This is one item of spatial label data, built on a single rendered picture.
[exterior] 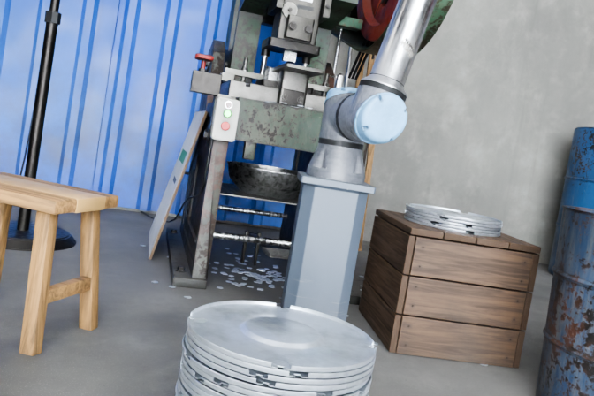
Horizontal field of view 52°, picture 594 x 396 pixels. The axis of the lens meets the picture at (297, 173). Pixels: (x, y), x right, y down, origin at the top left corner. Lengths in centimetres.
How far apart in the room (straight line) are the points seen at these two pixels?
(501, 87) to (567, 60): 49
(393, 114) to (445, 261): 51
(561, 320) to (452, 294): 31
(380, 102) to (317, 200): 29
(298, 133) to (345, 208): 66
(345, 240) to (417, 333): 39
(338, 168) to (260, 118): 64
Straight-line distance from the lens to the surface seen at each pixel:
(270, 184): 219
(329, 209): 149
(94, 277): 155
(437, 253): 171
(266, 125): 209
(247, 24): 252
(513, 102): 410
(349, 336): 101
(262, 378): 86
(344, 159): 151
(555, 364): 162
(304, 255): 151
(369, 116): 137
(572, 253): 157
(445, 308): 176
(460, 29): 394
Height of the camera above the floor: 53
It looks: 3 degrees down
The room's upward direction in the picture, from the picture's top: 9 degrees clockwise
